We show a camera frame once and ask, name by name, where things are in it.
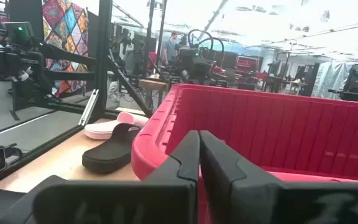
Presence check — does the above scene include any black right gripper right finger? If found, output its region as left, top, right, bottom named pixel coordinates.
left=200, top=129, right=358, bottom=224

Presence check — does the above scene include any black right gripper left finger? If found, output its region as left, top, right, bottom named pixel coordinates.
left=0, top=129, right=201, bottom=224

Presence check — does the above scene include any black slide sandal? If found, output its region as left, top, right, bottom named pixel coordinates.
left=81, top=123, right=142, bottom=175

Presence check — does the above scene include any pink slide sandal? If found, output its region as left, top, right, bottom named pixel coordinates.
left=83, top=111, right=150, bottom=141

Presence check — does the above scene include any red plastic bin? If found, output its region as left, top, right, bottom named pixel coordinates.
left=131, top=83, right=358, bottom=224

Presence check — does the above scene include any person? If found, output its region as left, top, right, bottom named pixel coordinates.
left=162, top=30, right=179, bottom=65

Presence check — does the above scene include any wooden background table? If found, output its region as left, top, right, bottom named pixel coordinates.
left=139, top=78, right=169, bottom=108

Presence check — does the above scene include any red tool cabinet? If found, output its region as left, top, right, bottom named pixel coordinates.
left=236, top=55, right=260, bottom=75

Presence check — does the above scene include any silver aluminium bar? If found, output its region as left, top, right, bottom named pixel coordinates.
left=78, top=88, right=100, bottom=127

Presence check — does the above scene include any silver plastic tarp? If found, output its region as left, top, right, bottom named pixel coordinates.
left=311, top=60, right=354, bottom=100

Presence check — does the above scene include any colourful patchwork quilt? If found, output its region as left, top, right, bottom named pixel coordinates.
left=42, top=0, right=90, bottom=96

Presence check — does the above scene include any black aluminium frame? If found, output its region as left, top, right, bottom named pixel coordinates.
left=0, top=0, right=169, bottom=187

